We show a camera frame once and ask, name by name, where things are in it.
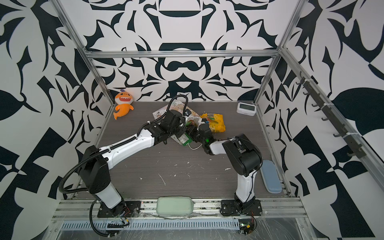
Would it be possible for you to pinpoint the black wall hook rack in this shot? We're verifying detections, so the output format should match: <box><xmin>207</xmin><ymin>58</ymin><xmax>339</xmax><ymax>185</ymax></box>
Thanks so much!
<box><xmin>297</xmin><ymin>72</ymin><xmax>367</xmax><ymax>159</ymax></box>

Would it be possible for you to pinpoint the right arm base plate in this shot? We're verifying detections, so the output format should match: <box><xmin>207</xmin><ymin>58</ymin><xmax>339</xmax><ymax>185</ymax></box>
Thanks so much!
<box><xmin>220</xmin><ymin>198</ymin><xmax>263</xmax><ymax>216</ymax></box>

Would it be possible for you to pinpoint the green Fox's candy packet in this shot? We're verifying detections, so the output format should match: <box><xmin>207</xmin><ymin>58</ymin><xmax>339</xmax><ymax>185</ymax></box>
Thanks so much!
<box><xmin>177</xmin><ymin>133</ymin><xmax>193</xmax><ymax>146</ymax></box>

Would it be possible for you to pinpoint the orange shark plush toy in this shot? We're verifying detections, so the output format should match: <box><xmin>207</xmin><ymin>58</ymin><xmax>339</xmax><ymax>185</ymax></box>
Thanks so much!
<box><xmin>113</xmin><ymin>90</ymin><xmax>134</xmax><ymax>120</ymax></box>

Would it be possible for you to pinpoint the blue pouch case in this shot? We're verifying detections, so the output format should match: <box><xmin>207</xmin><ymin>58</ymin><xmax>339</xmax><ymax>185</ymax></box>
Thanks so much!
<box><xmin>260</xmin><ymin>160</ymin><xmax>283</xmax><ymax>194</ymax></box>

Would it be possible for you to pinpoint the patterned paper gift bag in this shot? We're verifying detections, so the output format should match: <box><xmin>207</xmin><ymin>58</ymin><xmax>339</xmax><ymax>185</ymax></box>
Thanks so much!
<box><xmin>153</xmin><ymin>100</ymin><xmax>202</xmax><ymax>145</ymax></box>

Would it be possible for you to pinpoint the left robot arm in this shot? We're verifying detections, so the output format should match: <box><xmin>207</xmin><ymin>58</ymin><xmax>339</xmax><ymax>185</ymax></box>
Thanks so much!
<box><xmin>58</xmin><ymin>95</ymin><xmax>189</xmax><ymax>227</ymax></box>

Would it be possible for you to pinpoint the white digital clock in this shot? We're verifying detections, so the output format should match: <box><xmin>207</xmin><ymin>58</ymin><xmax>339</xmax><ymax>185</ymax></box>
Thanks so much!
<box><xmin>237</xmin><ymin>103</ymin><xmax>257</xmax><ymax>117</ymax></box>

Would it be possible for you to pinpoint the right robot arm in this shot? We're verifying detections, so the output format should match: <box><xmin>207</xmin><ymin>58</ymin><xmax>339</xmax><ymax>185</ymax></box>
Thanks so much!
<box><xmin>187</xmin><ymin>124</ymin><xmax>263</xmax><ymax>215</ymax></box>

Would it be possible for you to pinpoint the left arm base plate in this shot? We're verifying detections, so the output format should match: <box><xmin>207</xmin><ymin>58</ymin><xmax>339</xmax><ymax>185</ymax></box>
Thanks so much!
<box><xmin>97</xmin><ymin>201</ymin><xmax>142</xmax><ymax>218</ymax></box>

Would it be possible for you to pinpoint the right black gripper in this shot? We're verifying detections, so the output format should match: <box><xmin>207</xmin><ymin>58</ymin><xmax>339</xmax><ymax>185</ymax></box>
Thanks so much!
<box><xmin>186</xmin><ymin>125</ymin><xmax>207</xmax><ymax>147</ymax></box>

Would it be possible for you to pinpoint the yellow snack packet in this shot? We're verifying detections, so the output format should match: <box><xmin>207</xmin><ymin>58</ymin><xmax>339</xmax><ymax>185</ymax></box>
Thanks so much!
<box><xmin>201</xmin><ymin>113</ymin><xmax>226</xmax><ymax>133</ymax></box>

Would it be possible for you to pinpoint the white cable duct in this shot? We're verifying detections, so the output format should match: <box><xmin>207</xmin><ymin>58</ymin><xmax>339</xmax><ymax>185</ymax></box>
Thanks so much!
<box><xmin>61</xmin><ymin>219</ymin><xmax>240</xmax><ymax>231</ymax></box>

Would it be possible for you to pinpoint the green pouch case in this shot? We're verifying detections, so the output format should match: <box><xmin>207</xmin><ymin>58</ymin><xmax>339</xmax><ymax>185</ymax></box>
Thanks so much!
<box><xmin>156</xmin><ymin>197</ymin><xmax>194</xmax><ymax>217</ymax></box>

